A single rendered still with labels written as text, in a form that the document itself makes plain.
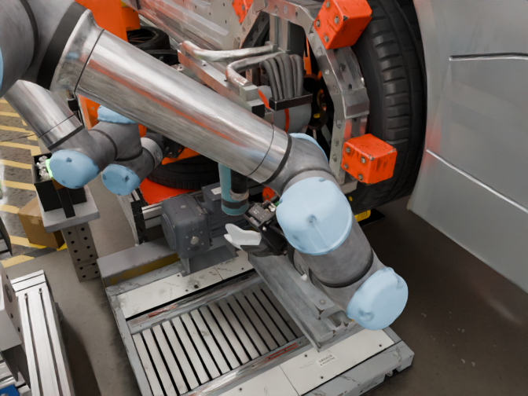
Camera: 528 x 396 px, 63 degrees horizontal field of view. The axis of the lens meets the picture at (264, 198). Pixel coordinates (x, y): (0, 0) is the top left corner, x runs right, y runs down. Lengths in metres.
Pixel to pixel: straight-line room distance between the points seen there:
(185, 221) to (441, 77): 0.96
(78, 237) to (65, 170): 1.01
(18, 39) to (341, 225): 0.33
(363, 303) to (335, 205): 0.12
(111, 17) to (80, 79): 0.90
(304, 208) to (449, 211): 0.52
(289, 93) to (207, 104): 0.41
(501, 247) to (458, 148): 0.19
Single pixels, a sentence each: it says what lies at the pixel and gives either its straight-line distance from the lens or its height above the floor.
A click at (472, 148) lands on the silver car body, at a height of 0.95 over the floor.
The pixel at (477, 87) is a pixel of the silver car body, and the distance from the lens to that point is 0.82.
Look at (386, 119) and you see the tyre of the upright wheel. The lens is 0.96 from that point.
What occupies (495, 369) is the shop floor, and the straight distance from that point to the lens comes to 1.75.
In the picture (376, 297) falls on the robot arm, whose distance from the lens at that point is 0.50.
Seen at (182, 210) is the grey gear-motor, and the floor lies 0.40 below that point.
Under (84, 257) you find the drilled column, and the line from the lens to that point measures 1.89.
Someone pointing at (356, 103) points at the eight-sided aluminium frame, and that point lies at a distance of 0.93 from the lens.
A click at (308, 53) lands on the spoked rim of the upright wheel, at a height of 0.98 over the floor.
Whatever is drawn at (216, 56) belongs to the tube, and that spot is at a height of 1.00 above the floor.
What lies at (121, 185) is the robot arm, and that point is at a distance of 0.97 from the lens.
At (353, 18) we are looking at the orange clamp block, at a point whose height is 1.12.
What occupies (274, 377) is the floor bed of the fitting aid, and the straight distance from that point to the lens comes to 1.46.
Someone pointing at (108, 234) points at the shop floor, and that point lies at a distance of 2.17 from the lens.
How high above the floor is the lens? 1.32
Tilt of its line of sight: 35 degrees down
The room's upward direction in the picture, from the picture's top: straight up
